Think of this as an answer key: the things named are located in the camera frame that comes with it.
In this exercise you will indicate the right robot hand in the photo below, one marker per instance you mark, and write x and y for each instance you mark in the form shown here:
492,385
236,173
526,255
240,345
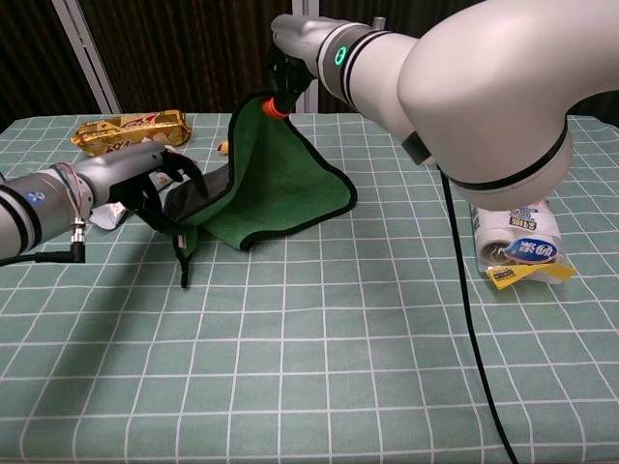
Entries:
300,34

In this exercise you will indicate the white foil snack bag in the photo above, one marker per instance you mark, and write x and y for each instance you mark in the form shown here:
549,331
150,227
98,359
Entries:
109,217

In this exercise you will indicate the green cloth black trim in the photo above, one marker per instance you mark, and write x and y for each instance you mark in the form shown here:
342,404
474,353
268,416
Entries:
280,179

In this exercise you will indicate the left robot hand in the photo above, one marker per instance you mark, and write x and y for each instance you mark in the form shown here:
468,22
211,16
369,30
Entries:
121,169

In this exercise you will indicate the dark ribbed partition panel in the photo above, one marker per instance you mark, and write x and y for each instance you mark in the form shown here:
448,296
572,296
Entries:
34,53
597,104
406,12
193,53

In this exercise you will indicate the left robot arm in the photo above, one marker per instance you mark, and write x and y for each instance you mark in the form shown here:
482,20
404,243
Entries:
34,212

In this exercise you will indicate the gold snack bar package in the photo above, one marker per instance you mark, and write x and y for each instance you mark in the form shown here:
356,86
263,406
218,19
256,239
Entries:
130,130

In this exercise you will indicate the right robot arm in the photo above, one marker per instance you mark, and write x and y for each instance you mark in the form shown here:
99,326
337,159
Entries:
483,96

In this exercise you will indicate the green checkered tablecloth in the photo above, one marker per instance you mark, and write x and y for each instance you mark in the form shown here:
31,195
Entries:
290,362

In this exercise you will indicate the yellow rubber chicken toy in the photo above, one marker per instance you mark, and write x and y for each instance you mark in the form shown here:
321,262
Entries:
223,148

